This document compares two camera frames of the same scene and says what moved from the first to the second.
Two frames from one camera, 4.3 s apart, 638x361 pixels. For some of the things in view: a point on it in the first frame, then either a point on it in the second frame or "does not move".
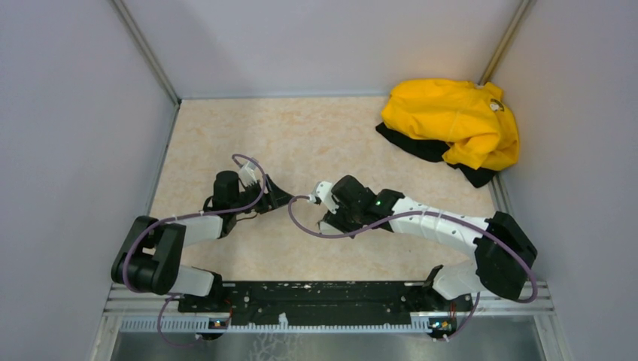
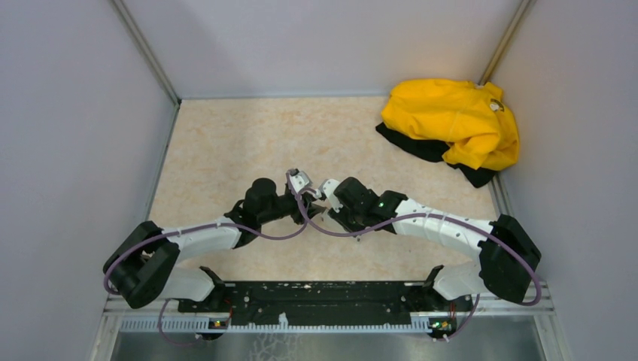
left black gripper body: (247, 195) to (285, 205)
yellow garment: (482, 132) does not move
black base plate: (311, 304) does not move
